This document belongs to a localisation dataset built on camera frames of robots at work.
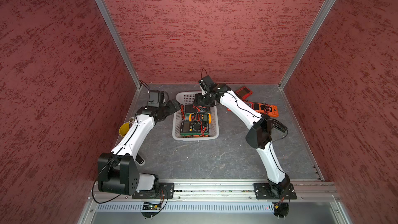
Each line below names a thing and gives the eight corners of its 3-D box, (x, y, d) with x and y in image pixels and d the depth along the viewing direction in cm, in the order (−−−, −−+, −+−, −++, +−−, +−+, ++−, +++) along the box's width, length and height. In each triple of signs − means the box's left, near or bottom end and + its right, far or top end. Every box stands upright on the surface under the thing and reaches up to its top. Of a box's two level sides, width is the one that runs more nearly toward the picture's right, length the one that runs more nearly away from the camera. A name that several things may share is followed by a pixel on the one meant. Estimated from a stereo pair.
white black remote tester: (137, 165, 84) (134, 162, 80) (140, 156, 87) (136, 153, 83) (144, 165, 84) (141, 162, 80) (146, 156, 87) (143, 153, 83)
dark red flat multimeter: (242, 101, 113) (243, 98, 110) (234, 94, 117) (234, 91, 115) (251, 94, 118) (252, 91, 115) (243, 88, 122) (244, 85, 119)
